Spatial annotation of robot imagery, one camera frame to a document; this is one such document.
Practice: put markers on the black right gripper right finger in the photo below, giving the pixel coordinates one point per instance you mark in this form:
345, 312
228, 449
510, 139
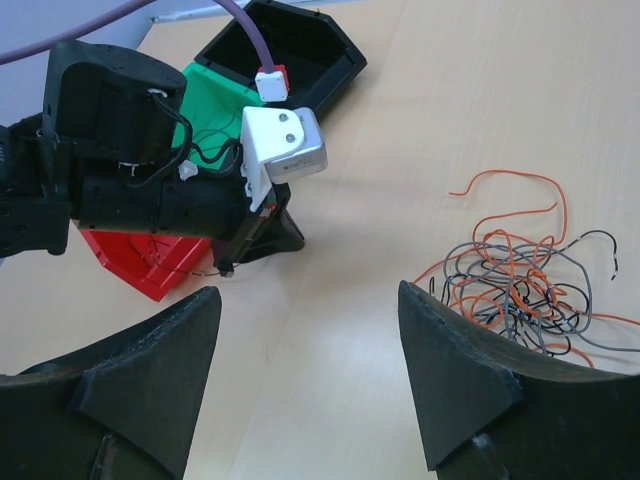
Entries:
488, 408

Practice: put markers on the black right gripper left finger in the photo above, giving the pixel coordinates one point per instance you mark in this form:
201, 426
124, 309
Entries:
124, 407

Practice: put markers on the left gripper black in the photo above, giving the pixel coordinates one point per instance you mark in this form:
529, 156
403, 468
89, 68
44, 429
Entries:
213, 208

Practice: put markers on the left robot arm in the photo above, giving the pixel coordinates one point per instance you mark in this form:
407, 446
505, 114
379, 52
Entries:
100, 154

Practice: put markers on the red plastic bin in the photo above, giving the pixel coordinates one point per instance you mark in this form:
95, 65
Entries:
152, 264

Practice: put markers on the green plastic bin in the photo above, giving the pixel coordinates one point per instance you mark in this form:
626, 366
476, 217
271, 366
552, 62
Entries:
214, 104

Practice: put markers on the black plastic bin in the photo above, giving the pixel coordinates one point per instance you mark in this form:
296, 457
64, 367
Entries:
320, 59

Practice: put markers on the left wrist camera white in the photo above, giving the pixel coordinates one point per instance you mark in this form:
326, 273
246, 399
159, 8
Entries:
279, 146

